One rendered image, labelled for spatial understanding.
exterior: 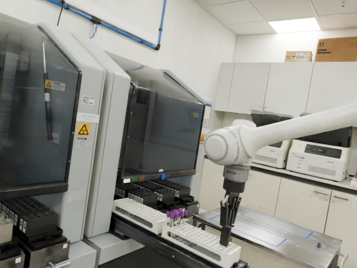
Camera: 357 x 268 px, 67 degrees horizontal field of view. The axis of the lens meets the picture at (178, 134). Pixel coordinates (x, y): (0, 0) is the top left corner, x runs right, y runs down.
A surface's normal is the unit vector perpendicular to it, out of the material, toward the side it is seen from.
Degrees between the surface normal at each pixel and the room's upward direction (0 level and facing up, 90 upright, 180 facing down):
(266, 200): 90
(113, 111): 90
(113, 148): 90
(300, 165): 89
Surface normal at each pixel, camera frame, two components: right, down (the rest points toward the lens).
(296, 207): -0.62, -0.05
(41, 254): 0.79, 0.15
